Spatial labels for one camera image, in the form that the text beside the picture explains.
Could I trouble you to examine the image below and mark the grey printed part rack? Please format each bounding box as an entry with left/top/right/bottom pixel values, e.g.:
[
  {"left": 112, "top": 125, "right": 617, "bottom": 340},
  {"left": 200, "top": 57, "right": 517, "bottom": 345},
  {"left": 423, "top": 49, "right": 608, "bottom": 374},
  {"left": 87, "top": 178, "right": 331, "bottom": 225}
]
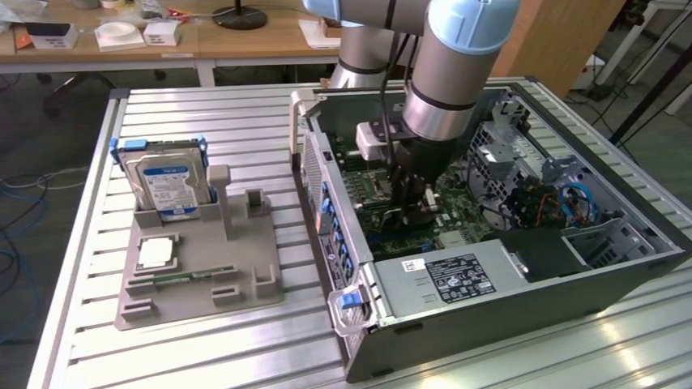
[{"left": 112, "top": 164, "right": 285, "bottom": 331}]

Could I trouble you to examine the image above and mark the metal disk bay cage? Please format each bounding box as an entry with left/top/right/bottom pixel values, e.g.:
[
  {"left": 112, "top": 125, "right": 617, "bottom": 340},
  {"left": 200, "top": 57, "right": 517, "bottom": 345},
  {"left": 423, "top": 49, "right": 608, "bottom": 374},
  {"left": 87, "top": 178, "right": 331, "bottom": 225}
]
[{"left": 459, "top": 121, "right": 547, "bottom": 196}]

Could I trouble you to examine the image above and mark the red and black wire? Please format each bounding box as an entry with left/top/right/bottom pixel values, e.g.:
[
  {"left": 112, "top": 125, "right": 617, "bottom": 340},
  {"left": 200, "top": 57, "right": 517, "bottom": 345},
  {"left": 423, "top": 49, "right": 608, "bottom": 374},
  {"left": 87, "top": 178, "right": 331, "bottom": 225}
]
[{"left": 532, "top": 188, "right": 563, "bottom": 228}]

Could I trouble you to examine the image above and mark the green RAM stick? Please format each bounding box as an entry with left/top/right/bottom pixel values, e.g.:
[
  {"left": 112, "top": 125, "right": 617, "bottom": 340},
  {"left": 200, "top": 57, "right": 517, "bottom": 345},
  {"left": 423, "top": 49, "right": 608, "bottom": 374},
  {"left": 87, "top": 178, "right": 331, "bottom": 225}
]
[{"left": 132, "top": 270, "right": 215, "bottom": 285}]

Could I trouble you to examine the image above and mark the black open PC case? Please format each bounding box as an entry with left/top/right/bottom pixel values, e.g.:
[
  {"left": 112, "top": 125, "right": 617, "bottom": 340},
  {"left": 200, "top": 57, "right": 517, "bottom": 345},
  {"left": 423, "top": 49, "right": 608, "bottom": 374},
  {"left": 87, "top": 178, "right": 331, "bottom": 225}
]
[{"left": 289, "top": 83, "right": 692, "bottom": 384}]

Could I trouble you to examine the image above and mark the small white labelled box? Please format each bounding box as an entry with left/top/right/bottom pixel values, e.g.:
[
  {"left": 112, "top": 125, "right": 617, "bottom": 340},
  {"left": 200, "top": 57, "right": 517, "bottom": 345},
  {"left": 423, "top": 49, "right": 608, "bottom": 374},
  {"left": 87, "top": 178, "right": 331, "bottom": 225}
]
[{"left": 143, "top": 20, "right": 183, "bottom": 47}]

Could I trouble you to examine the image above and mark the black plastic shroud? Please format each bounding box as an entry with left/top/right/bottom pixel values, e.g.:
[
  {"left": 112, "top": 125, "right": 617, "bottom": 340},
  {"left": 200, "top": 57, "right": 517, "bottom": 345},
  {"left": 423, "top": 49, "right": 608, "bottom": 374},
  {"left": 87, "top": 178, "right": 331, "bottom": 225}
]
[{"left": 480, "top": 224, "right": 589, "bottom": 284}]

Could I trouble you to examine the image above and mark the blue floor cable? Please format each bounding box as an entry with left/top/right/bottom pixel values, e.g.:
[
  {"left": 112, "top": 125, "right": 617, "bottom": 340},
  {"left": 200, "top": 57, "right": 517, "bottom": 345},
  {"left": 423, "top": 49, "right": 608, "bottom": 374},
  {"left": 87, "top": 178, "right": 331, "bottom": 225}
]
[{"left": 0, "top": 169, "right": 88, "bottom": 264}]

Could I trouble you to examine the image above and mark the hard disk with blue carrier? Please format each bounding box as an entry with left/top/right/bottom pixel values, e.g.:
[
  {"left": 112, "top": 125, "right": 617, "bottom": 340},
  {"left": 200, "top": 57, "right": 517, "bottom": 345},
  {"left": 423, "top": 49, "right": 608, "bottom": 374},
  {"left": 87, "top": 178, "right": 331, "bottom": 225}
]
[{"left": 107, "top": 137, "right": 212, "bottom": 222}]

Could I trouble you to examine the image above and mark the green motherboard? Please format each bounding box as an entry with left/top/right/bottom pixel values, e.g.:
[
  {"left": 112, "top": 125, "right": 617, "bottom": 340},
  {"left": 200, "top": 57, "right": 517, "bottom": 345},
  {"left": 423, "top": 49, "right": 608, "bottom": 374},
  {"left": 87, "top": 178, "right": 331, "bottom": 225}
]
[{"left": 329, "top": 137, "right": 488, "bottom": 261}]

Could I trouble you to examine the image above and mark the blue wire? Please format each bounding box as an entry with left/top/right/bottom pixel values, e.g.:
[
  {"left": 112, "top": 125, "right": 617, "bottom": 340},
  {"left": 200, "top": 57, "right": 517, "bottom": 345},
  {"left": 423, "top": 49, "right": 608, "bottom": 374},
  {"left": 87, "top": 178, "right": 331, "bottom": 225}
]
[{"left": 559, "top": 182, "right": 599, "bottom": 220}]

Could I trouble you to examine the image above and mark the black stand pole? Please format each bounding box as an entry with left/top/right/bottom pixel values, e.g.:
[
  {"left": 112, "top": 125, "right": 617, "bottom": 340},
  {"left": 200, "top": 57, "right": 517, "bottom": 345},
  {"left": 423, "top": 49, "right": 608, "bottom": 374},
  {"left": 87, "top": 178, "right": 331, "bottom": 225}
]
[{"left": 609, "top": 0, "right": 692, "bottom": 147}]

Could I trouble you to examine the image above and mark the white open cardboard box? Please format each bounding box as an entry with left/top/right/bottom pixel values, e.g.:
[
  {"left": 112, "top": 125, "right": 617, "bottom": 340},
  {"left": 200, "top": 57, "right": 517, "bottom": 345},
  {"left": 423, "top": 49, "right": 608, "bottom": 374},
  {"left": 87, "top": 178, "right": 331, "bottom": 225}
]
[{"left": 299, "top": 18, "right": 344, "bottom": 50}]

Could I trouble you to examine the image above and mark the black office chair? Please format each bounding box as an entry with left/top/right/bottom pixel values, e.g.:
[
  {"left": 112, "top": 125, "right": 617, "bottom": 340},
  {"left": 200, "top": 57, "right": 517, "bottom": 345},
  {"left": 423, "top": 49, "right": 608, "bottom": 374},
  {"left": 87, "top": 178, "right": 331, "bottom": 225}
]
[{"left": 37, "top": 72, "right": 117, "bottom": 118}]

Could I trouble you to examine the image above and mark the white box with black top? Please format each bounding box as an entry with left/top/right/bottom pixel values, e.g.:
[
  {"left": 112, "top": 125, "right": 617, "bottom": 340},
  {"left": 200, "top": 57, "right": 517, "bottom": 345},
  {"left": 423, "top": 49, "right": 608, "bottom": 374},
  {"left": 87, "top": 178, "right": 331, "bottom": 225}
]
[{"left": 29, "top": 23, "right": 80, "bottom": 50}]

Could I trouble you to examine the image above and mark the wooden cabinet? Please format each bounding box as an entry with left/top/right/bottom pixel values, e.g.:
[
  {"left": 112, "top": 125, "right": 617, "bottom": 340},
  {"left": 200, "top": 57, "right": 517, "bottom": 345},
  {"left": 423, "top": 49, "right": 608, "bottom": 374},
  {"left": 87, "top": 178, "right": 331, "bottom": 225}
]
[{"left": 489, "top": 0, "right": 612, "bottom": 99}]

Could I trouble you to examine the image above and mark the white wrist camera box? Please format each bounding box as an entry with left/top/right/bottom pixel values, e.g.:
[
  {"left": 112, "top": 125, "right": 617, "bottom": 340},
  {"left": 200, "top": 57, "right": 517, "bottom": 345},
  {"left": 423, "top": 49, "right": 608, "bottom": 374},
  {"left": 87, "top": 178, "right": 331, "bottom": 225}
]
[{"left": 355, "top": 120, "right": 405, "bottom": 161}]

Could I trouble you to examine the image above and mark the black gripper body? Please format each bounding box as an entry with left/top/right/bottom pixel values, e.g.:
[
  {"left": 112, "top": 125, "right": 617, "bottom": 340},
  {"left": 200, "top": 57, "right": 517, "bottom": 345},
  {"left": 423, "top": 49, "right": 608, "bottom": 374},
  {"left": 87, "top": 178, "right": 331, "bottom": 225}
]
[{"left": 388, "top": 136, "right": 459, "bottom": 228}]

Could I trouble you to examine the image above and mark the CPU socket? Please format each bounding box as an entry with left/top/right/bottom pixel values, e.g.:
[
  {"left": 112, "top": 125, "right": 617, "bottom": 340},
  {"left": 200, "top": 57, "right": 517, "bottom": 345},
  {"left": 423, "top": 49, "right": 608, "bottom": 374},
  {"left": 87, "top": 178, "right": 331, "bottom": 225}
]
[{"left": 369, "top": 172, "right": 395, "bottom": 196}]

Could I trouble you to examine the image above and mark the white box with round insert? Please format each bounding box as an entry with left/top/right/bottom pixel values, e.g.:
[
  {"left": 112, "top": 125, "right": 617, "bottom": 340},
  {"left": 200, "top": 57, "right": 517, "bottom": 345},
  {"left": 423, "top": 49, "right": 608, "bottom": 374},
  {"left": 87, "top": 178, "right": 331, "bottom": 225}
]
[{"left": 95, "top": 22, "right": 147, "bottom": 52}]

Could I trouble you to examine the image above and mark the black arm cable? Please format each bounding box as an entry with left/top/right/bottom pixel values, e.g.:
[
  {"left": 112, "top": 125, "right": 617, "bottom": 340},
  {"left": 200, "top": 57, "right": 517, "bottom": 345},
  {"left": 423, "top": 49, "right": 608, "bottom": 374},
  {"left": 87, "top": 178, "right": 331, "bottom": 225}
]
[{"left": 377, "top": 30, "right": 415, "bottom": 141}]

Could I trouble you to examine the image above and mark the black lamp base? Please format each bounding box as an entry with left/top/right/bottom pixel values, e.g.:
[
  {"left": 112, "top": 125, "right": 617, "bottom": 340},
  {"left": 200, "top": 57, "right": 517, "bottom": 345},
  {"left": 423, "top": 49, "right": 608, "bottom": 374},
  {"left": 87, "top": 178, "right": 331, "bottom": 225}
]
[{"left": 211, "top": 0, "right": 269, "bottom": 31}]

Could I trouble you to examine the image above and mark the white table frame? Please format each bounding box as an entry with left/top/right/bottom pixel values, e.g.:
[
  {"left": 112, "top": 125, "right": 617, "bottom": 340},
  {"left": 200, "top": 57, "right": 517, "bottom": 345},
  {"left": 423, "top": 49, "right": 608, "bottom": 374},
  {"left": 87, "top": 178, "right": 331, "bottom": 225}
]
[{"left": 643, "top": 0, "right": 692, "bottom": 115}]

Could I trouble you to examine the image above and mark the grey power supply unit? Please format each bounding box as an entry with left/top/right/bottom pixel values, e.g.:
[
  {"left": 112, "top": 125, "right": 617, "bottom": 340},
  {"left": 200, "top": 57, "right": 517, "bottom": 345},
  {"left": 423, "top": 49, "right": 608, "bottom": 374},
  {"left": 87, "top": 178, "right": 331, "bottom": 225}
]
[{"left": 372, "top": 238, "right": 529, "bottom": 319}]

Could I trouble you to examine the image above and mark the wooden desk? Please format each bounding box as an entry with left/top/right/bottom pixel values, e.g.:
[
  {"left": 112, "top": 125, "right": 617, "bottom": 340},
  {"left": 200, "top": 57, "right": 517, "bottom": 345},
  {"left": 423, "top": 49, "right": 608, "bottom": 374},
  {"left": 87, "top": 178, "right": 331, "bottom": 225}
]
[{"left": 0, "top": 0, "right": 493, "bottom": 88}]

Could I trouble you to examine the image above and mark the silver CPU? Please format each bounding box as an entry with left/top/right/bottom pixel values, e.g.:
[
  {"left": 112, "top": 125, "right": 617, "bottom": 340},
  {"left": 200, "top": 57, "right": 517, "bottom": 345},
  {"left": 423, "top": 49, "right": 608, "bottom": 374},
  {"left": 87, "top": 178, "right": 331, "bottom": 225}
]
[{"left": 137, "top": 238, "right": 177, "bottom": 268}]

